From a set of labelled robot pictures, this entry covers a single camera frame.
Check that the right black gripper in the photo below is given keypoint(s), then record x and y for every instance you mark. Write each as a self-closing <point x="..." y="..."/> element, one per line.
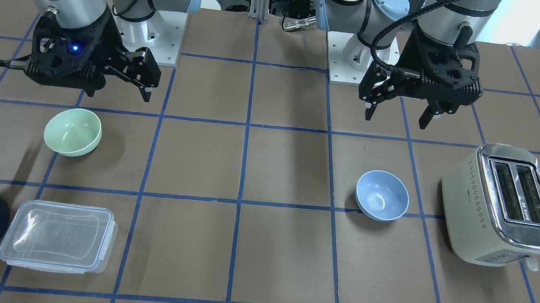
<point x="110" y="42"/>

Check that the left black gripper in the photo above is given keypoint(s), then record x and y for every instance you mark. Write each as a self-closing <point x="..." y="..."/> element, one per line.
<point x="406" y="59"/>

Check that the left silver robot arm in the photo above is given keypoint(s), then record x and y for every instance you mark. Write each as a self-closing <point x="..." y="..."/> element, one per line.
<point x="384" y="26"/>

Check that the green bowl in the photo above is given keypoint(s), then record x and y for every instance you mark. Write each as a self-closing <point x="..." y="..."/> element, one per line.
<point x="73" y="132"/>

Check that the blue bowl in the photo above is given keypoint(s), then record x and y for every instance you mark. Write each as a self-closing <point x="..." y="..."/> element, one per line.
<point x="381" y="196"/>

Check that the cream toaster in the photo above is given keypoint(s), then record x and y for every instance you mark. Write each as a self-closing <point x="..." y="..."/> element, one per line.
<point x="491" y="202"/>

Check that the black power adapter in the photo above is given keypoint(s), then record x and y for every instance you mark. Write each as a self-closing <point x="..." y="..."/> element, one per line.
<point x="299" y="9"/>

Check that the clear plastic food container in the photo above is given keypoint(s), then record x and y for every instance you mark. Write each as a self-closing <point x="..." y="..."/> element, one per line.
<point x="58" y="237"/>

